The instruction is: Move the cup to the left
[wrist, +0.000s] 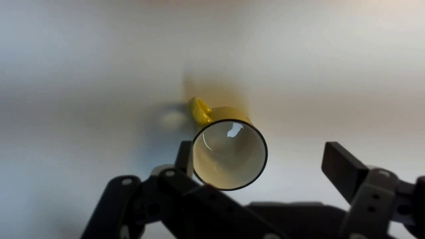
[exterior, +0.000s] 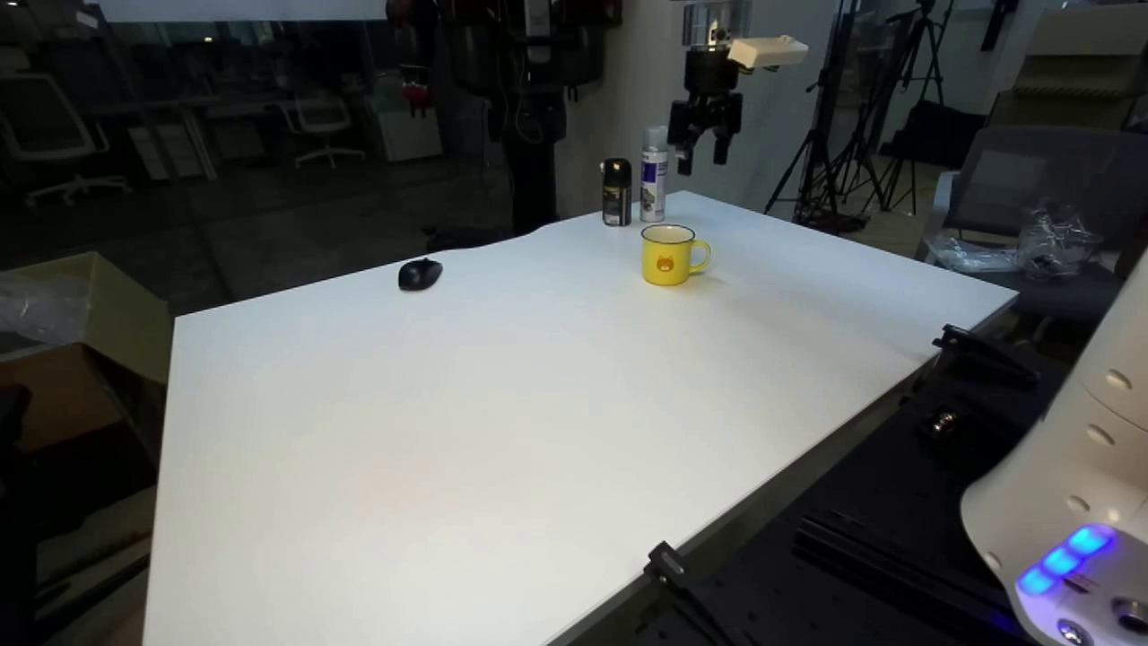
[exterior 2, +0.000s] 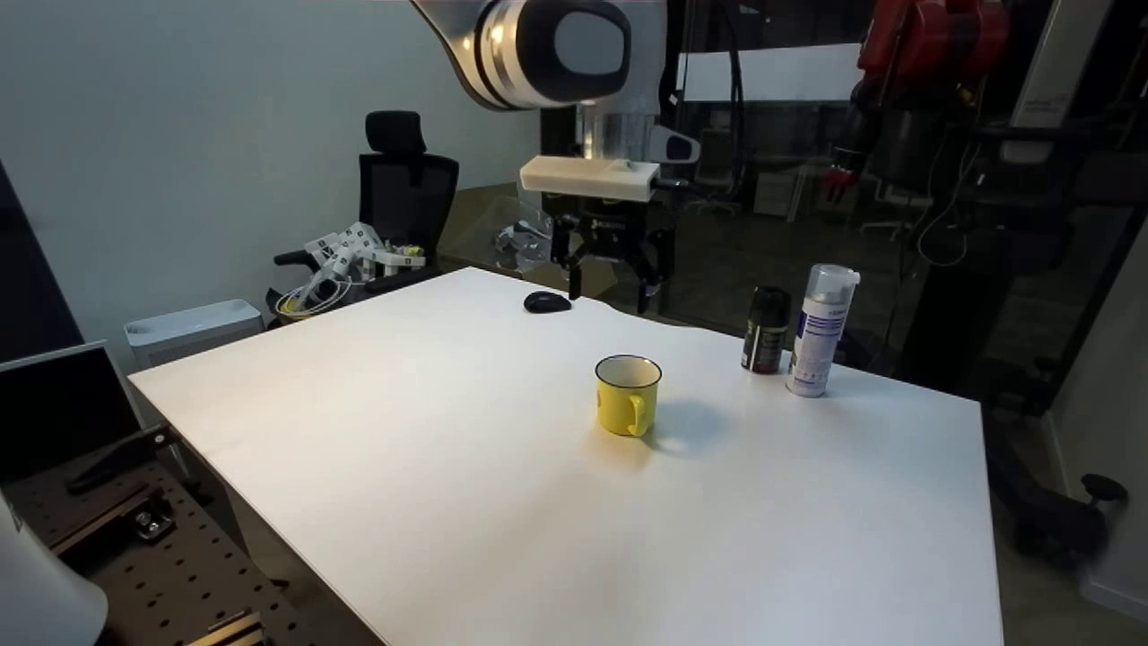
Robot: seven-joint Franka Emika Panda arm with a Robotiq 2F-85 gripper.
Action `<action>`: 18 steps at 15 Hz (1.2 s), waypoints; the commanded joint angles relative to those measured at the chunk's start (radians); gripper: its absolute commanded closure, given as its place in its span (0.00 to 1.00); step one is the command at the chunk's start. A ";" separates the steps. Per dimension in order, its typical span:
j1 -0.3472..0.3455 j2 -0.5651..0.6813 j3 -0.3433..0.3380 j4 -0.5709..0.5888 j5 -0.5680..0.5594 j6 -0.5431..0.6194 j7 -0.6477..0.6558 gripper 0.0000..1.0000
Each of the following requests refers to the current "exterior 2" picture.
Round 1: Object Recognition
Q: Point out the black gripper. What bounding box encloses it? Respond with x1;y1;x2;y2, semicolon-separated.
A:
541;196;675;321

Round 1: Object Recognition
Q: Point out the black metal can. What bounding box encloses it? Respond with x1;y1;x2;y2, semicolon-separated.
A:
739;284;797;376

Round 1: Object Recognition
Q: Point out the red robot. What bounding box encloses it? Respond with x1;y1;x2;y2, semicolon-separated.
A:
855;0;1016;117

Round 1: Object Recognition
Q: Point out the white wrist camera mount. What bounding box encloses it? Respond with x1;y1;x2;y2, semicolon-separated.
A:
515;154;663;206

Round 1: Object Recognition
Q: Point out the black office chair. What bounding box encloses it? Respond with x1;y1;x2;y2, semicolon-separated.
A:
355;109;464;265

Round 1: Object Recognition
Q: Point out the brown rod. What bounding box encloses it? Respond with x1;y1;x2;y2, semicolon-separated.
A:
45;477;165;557

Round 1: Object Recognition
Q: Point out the yellow enamel cup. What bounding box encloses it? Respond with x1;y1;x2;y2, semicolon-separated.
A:
590;352;666;442

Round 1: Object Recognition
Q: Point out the black floor stand foot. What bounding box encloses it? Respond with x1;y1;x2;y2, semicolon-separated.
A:
1016;472;1133;568

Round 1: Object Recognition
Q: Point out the white board strip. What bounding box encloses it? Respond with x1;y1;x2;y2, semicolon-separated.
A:
675;40;868;109

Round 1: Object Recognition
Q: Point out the white flat box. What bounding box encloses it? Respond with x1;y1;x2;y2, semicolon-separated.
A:
123;297;264;365

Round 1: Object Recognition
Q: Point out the small metal clamp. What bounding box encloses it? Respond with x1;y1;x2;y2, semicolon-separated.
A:
130;502;179;546

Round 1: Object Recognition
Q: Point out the black perforated breadboard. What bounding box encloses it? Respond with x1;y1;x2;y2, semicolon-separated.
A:
0;442;387;646

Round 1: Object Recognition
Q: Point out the dark monitor panel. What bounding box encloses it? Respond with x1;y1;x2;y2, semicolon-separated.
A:
0;157;86;363

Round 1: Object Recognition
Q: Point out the dark laptop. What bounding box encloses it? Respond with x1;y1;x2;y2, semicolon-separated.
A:
0;338;144;485

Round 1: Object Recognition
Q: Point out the white spray can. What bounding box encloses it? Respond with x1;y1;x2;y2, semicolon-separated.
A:
786;263;865;401

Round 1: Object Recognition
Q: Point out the wooden strip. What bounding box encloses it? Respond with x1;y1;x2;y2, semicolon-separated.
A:
174;608;269;646

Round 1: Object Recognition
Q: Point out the black hand tool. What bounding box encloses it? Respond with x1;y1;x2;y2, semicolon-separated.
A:
67;425;181;499

